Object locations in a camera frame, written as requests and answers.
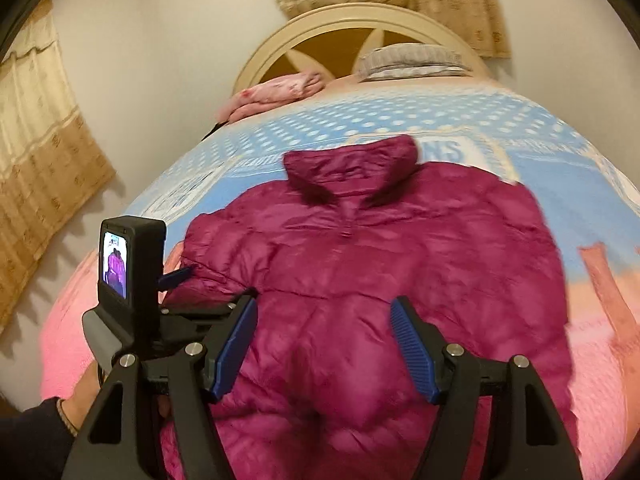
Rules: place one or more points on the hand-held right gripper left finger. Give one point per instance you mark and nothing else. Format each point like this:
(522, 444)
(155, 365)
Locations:
(235, 345)

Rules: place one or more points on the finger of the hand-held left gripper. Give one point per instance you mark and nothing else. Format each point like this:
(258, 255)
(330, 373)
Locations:
(176, 278)
(200, 316)

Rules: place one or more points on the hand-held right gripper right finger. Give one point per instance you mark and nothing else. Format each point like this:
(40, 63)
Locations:
(412, 350)

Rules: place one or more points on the magenta puffer jacket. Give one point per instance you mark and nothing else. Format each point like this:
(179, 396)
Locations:
(350, 260)

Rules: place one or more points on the person's left hand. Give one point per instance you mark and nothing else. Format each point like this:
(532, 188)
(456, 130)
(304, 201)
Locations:
(85, 395)

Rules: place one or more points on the folded pink floral blanket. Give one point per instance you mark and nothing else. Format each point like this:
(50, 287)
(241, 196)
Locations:
(280, 87)

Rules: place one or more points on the printed blue pink blanket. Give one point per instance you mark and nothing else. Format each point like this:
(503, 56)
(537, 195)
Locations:
(575, 185)

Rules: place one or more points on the cream wooden headboard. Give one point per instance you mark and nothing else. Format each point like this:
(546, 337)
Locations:
(310, 25)

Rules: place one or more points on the grey striped pillow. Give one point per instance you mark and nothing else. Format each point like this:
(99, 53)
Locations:
(405, 60)

